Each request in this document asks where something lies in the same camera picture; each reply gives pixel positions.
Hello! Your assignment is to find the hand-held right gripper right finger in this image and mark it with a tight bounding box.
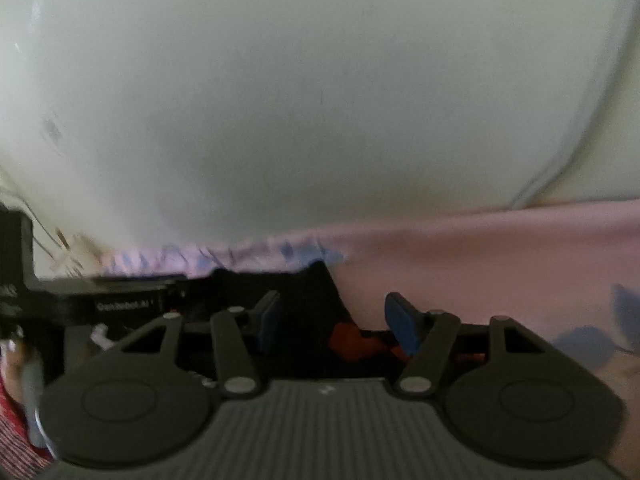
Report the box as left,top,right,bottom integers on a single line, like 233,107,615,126
384,291,557,401

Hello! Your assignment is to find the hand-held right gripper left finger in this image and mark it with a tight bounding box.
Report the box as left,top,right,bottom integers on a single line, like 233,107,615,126
107,290,282,401

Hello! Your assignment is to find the black garment with red print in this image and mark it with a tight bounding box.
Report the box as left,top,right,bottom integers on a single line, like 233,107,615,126
170,260,488,380

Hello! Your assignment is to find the person's left hand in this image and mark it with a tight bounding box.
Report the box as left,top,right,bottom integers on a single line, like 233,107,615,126
0,337,32,407

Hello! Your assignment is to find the pink floral bedsheet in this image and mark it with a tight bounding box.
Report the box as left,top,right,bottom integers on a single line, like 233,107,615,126
97,200,640,480

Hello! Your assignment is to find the red patterned clothing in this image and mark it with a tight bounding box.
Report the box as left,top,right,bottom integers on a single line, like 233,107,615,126
0,375,55,467

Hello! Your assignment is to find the white cables bundle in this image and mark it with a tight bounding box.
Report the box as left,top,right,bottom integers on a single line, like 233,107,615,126
44,229,103,277

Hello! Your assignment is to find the grey wall cable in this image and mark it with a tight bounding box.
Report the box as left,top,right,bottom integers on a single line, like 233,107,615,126
507,0,633,209

